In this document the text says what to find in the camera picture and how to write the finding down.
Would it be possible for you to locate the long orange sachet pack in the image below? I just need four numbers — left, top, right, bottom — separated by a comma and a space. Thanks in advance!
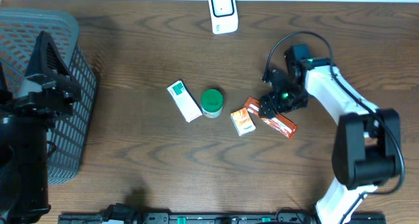
244, 97, 298, 139

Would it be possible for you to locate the small orange box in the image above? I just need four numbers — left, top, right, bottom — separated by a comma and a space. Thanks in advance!
230, 107, 256, 136

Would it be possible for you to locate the green lid jar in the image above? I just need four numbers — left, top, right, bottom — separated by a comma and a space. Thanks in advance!
201, 89, 224, 119

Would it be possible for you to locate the white green Panadol box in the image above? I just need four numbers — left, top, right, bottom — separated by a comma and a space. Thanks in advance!
166, 80, 202, 122

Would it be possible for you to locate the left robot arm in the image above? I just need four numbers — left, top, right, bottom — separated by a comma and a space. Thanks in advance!
1, 31, 81, 223

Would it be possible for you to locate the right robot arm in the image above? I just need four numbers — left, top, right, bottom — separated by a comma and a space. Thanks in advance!
259, 44, 405, 223

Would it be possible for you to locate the white barcode scanner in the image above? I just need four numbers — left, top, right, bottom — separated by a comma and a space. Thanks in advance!
208, 0, 238, 35

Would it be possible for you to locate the grey plastic basket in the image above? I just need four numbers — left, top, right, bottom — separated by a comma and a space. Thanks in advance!
1, 8, 98, 184

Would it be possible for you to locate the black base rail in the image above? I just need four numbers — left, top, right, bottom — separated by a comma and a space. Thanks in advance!
58, 202, 387, 224

